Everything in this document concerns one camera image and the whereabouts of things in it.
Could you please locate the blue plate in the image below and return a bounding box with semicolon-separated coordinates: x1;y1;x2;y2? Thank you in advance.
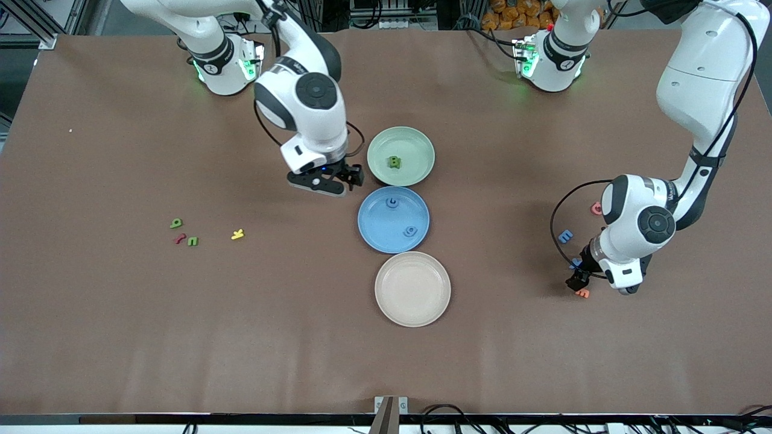
357;186;431;254

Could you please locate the pale green plate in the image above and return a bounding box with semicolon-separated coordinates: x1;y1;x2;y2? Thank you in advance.
367;126;435;187

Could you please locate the beige plate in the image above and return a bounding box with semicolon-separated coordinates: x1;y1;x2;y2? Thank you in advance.
374;251;452;328

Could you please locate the white power strip with plugs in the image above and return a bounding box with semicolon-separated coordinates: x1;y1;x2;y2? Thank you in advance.
231;0;276;22

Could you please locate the pile of orange fruit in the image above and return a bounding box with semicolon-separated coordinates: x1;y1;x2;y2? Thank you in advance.
481;0;558;32

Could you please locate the brown table cover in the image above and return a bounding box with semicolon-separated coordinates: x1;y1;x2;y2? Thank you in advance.
0;27;772;417

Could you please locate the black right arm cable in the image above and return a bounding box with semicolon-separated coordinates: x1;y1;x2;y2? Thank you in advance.
253;101;366;159

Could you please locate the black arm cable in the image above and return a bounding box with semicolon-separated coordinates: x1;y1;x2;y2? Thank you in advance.
549;179;613;281
253;101;366;159

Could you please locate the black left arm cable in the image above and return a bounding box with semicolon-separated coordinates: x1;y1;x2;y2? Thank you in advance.
549;179;613;281

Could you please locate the black looped cable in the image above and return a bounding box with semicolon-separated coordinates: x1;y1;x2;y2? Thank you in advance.
419;403;483;434

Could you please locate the black base cable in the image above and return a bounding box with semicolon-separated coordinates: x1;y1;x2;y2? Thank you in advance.
464;24;519;60

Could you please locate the grey metal bracket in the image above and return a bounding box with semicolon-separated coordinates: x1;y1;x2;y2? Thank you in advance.
375;395;409;415

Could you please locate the brown post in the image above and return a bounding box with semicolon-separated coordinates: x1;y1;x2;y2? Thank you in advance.
368;396;400;434

